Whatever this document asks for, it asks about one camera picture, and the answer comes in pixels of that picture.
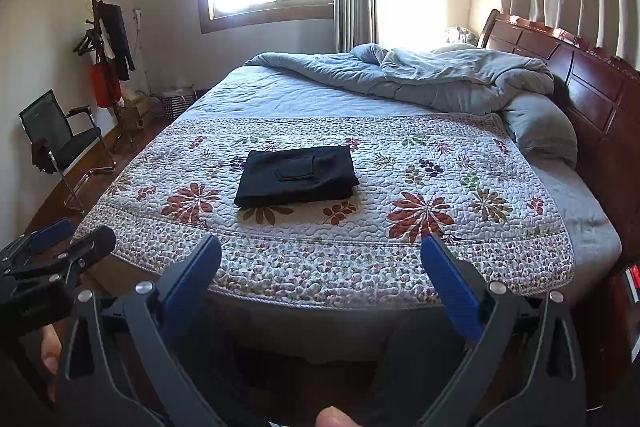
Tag person's left hand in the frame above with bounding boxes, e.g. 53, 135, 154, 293
39, 323, 65, 375

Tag black hanging garment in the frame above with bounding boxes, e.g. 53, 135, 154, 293
96, 1, 136, 82

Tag floral quilt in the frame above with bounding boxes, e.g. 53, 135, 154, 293
75, 112, 576, 310

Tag striped basket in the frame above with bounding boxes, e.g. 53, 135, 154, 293
161, 89, 197, 120

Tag black office chair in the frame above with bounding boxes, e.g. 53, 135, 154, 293
19, 89, 117, 214

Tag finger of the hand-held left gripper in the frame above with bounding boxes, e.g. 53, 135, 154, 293
10, 218, 75, 263
55, 226, 117, 290

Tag red bag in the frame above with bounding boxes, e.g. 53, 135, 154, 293
90, 59, 122, 108

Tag grey bed sheet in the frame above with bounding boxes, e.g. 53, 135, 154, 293
82, 157, 623, 365

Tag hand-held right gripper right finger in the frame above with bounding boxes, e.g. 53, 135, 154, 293
420, 234, 588, 427

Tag brown bag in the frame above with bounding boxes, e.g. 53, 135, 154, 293
120, 91, 153, 130

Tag wooden headboard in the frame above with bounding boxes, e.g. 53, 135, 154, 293
477, 9, 640, 268

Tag white bedside object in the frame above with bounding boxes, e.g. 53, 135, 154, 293
445, 26, 476, 45

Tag black pants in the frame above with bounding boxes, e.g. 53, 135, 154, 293
234, 145, 361, 209

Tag person's right hand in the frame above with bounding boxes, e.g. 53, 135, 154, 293
315, 407, 363, 427

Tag pale blue quilted bedspread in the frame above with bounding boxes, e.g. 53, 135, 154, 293
182, 66, 501, 120

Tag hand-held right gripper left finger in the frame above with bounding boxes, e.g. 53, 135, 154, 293
56, 234, 226, 427

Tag grey-blue duvet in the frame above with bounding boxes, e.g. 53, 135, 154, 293
245, 43, 556, 115

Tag grey pillow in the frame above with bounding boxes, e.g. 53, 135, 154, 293
502, 92, 580, 168

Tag wooden bed frame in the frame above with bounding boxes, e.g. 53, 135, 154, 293
570, 252, 636, 413

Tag red box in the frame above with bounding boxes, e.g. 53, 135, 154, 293
625, 264, 640, 303

